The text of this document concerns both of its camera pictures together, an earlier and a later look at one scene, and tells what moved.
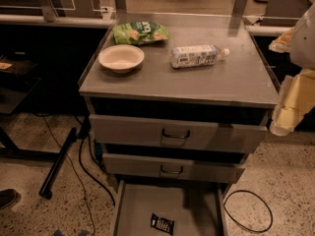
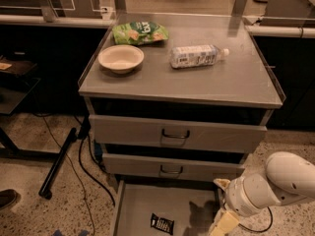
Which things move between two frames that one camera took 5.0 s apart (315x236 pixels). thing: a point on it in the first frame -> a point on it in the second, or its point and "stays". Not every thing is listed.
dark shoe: [7, 197] stays
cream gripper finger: [283, 42] -> [246, 195]
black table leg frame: [12, 151] stays
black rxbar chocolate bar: [162, 224] stays
